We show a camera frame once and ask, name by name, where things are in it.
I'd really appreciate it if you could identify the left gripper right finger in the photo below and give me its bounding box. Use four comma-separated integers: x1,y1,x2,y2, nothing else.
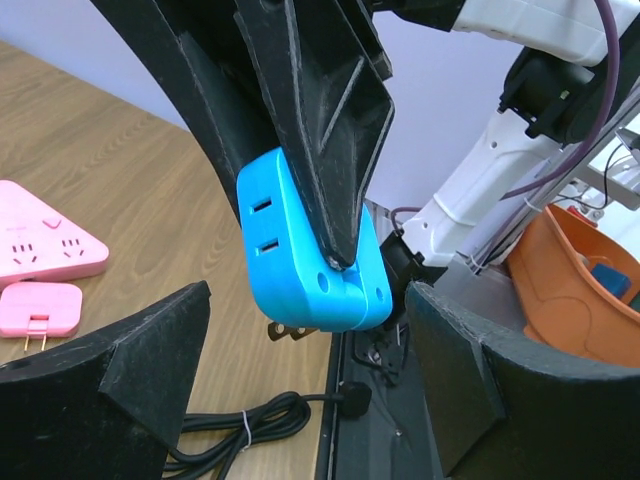
405,282,639,479

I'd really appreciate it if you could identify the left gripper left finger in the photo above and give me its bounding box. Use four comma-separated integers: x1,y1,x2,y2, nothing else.
1,281,210,479

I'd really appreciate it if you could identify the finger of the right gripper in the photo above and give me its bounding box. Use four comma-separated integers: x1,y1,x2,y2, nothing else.
235,1,394,270
92,0,281,181

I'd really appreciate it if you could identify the blue plug adapter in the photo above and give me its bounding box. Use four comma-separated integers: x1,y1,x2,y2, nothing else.
236,148,393,340

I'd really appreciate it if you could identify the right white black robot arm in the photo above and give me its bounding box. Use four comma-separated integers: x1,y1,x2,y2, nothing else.
96,1,639,272

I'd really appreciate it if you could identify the small pink plug adapter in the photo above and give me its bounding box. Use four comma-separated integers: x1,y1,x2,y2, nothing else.
1,282,83,351

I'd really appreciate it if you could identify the orange plastic bin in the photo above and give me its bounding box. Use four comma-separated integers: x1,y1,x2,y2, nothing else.
506,205,639,368

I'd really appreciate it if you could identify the pink triangular power socket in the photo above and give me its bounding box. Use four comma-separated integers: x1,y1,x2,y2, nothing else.
1,180,109,287

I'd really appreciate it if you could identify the black power strip cord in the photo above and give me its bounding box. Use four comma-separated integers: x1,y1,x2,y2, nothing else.
162,380,374,476

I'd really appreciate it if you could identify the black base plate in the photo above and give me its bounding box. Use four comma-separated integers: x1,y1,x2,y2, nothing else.
314,315,444,479

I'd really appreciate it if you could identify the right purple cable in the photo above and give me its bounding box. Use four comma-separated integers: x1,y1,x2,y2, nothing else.
389,0,624,236

